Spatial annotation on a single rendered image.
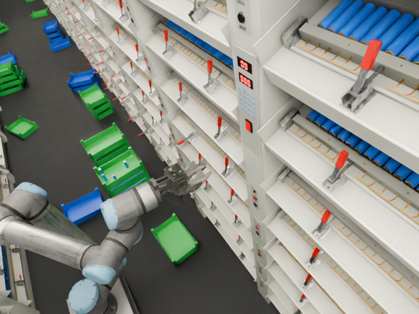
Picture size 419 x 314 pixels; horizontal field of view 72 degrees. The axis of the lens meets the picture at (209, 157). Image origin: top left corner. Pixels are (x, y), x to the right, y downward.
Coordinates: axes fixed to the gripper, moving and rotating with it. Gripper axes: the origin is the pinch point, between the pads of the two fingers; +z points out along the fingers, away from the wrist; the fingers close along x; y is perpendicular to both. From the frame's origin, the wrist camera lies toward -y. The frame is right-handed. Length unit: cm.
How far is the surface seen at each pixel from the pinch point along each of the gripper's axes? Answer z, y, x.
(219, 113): 10.6, 17.5, 6.4
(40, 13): 3, -103, 630
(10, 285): -105, -98, 68
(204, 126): 6.1, 12.2, 9.5
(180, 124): 9.6, -7.3, 38.5
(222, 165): 10.5, -6.8, 4.9
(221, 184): 13.8, -26.4, 10.6
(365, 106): 1, 52, -45
